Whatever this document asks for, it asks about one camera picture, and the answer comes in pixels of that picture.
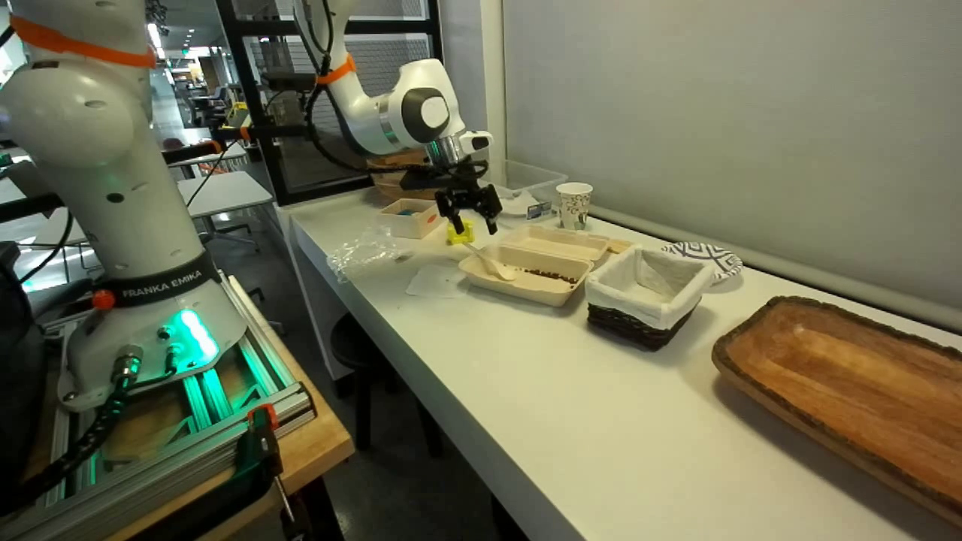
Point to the clear plastic bag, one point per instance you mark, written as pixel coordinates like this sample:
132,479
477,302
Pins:
378,250

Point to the clear plastic storage bin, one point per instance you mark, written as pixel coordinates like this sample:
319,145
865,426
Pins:
532,185

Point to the green black clamp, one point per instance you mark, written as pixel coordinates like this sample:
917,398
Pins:
267,459

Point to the beige clamshell takeaway pack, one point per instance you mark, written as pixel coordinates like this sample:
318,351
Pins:
545,261

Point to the brown wooden tray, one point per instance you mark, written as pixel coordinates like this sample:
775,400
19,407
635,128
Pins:
851,390

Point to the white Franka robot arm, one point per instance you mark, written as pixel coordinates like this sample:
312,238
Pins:
111,181

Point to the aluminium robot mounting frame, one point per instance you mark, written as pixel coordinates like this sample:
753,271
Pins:
201,400

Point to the black metal shelf frame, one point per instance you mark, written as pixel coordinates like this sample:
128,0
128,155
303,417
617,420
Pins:
272,100

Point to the small patterned saucer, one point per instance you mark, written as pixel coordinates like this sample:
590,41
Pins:
714,260

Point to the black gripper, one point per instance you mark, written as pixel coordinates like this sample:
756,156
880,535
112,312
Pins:
461,175

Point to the white square bowl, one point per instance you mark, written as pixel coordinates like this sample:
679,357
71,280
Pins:
651,294

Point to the patterned white paper cup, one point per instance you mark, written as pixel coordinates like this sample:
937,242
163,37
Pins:
575,204

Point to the wooden base table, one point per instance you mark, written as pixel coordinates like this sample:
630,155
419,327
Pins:
303,439

